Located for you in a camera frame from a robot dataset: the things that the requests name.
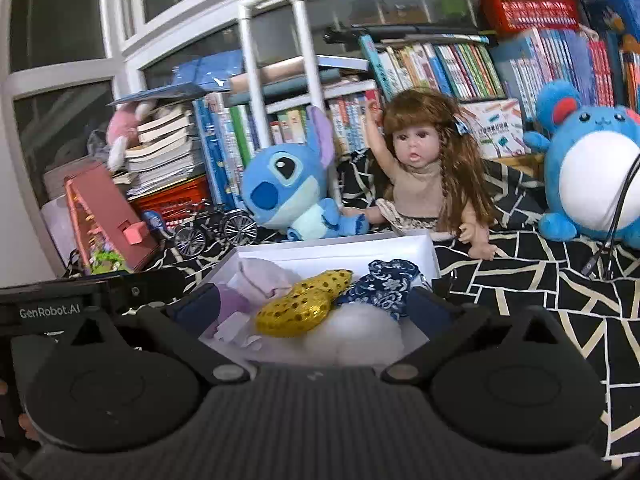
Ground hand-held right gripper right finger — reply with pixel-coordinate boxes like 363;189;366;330
381;285;588;386

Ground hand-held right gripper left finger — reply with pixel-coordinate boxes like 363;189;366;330
50;282;251;386

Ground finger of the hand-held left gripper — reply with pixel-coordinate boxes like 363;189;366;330
107;266;187;313

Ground purple plush toy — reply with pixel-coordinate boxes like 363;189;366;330
217;285;261;331

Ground white tissue paper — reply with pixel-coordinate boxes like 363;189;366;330
215;310;263;353

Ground navy floral fabric pouch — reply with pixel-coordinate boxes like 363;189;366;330
334;258;422;322

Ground white fluffy plush pillow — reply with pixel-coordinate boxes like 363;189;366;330
302;302;406;367

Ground mauve cloth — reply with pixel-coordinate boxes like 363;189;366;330
235;257;301;306

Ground gold sequin pillow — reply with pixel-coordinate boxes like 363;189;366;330
256;269;353;338

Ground white cardboard box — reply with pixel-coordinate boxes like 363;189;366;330
197;230;442;368

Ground person's left hand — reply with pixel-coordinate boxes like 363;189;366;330
0;379;32;438

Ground translucent plastic box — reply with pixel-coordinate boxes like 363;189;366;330
40;200;81;271

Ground pink model house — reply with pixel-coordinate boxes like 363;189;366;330
64;164;161;276

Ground red plastic crate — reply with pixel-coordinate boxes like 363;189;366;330
131;176;211;226

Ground black model bicycle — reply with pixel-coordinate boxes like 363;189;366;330
172;200;260;261

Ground black white patterned blanket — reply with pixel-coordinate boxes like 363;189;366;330
65;147;640;471

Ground long-haired baby doll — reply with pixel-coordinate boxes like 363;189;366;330
360;89;501;261

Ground stack of lying books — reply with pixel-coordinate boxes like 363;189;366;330
112;102;206;198

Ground grey plastic bag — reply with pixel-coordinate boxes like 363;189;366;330
85;127;113;161

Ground blue alien plush toy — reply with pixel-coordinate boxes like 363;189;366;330
241;105;371;241

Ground row of colourful upright books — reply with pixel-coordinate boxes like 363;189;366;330
192;35;506;211

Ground pink bunny plush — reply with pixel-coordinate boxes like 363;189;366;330
105;100;158;173

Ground colourful stationery box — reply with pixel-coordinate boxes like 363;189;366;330
457;97;532;161

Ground round blue mouse plush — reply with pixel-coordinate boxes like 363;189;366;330
522;80;640;251

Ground row of blue boxed books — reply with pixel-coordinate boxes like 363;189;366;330
492;27;640;126

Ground red mesh basket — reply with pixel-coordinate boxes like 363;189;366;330
481;0;583;36

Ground black cable bundle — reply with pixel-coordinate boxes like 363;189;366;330
580;152;640;281

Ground white metal rack frame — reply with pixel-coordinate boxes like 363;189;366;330
237;0;326;201

